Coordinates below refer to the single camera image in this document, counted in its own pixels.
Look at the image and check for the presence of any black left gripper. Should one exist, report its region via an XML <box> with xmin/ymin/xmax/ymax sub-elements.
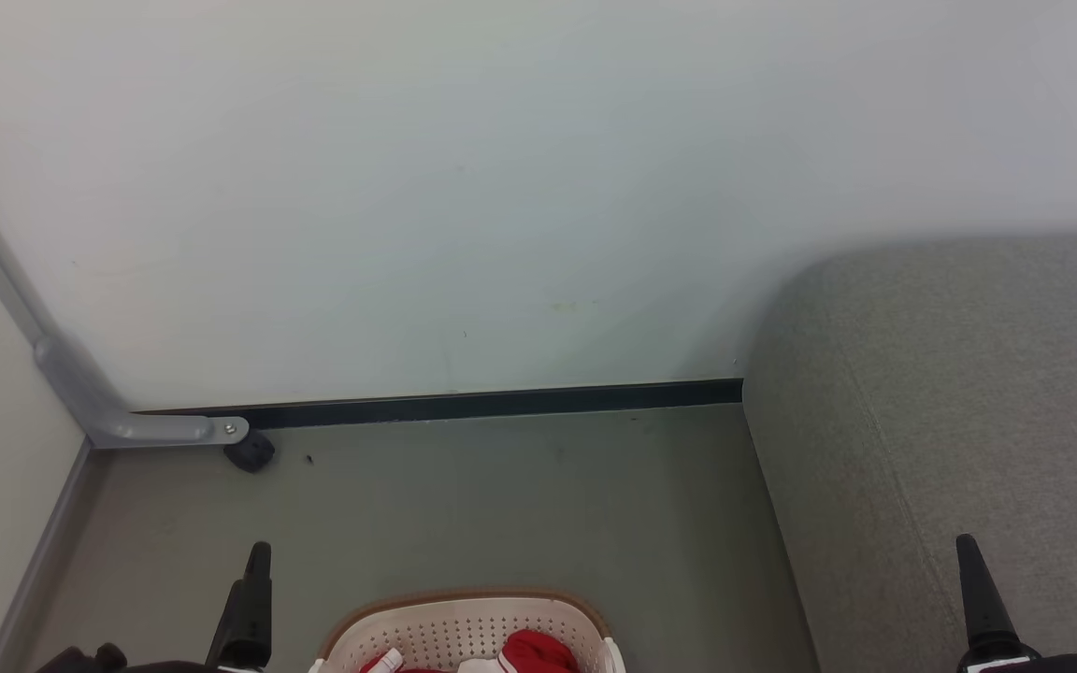
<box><xmin>34</xmin><ymin>541</ymin><xmax>274</xmax><ymax>673</ymax></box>

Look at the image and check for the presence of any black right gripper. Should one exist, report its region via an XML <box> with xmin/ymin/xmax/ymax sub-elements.
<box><xmin>955</xmin><ymin>534</ymin><xmax>1077</xmax><ymax>673</ymax></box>

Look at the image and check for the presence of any grey fabric sofa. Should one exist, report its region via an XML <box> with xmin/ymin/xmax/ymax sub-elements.
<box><xmin>742</xmin><ymin>232</ymin><xmax>1077</xmax><ymax>673</ymax></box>

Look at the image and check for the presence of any black caster wheel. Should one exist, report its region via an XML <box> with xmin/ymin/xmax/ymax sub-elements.
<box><xmin>223</xmin><ymin>430</ymin><xmax>276</xmax><ymax>474</ymax></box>

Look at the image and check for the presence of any beige perforated laundry basket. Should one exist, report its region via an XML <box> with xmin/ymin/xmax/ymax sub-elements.
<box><xmin>308</xmin><ymin>589</ymin><xmax>626</xmax><ymax>673</ymax></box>

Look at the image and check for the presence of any dark wall baseboard strip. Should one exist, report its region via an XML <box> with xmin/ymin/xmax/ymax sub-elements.
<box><xmin>132</xmin><ymin>378</ymin><xmax>743</xmax><ymax>431</ymax></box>

